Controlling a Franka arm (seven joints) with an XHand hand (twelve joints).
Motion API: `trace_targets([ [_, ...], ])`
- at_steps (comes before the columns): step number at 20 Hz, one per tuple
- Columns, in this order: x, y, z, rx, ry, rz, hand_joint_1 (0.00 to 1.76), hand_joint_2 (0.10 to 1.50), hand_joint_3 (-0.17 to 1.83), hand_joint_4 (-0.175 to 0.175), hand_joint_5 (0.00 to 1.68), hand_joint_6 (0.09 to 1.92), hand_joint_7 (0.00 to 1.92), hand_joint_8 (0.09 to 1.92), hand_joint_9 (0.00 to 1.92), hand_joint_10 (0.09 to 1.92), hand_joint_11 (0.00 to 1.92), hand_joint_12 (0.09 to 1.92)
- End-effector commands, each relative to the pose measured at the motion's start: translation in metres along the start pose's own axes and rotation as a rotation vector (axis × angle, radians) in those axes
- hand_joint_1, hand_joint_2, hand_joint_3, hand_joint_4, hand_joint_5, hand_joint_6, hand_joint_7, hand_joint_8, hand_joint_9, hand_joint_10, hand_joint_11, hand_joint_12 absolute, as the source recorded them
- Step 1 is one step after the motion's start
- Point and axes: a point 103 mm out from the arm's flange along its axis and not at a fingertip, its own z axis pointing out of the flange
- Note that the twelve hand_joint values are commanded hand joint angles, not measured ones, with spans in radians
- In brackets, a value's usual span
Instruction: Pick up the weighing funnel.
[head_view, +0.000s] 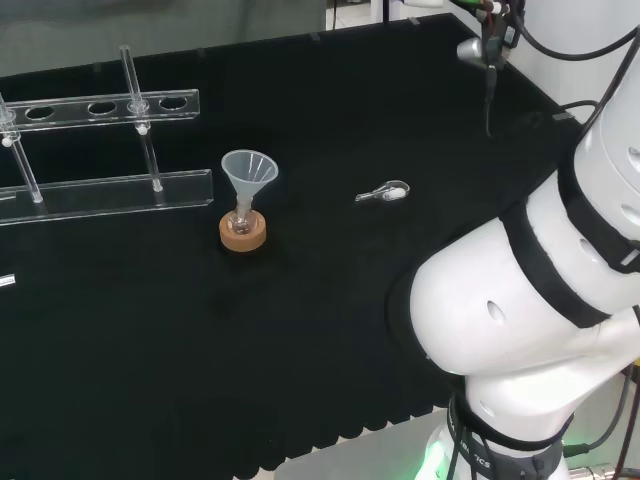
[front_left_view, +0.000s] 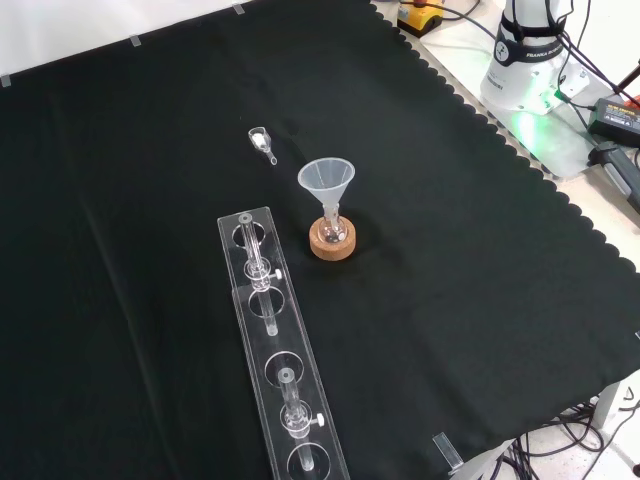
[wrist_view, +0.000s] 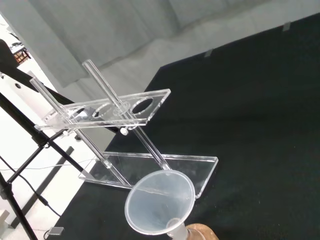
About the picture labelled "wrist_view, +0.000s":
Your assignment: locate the black tripod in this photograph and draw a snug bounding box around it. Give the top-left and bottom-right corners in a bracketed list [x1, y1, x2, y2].
[0, 39, 121, 240]

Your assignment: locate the white post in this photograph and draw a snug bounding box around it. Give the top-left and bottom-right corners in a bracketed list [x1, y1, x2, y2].
[0, 71, 55, 123]

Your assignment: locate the black bench cloth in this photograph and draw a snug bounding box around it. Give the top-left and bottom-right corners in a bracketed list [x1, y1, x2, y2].
[53, 12, 320, 240]

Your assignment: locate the clear acrylic funnel stand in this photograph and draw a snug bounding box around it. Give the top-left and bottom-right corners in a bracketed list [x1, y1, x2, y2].
[29, 59, 219, 199]

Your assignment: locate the translucent plastic funnel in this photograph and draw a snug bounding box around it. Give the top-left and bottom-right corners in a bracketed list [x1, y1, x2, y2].
[124, 170, 196, 236]

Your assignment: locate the black floor bar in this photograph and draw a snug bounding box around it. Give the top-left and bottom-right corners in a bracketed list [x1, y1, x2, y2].
[9, 146, 75, 229]

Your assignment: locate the black floor cable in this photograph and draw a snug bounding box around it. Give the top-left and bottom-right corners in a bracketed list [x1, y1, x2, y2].
[0, 154, 62, 217]

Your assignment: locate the small grey floor box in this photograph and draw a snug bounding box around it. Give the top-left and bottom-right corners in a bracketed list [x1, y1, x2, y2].
[45, 226, 65, 236]

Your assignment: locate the cork ring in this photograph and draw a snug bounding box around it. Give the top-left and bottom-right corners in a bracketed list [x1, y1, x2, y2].
[185, 223, 220, 240]

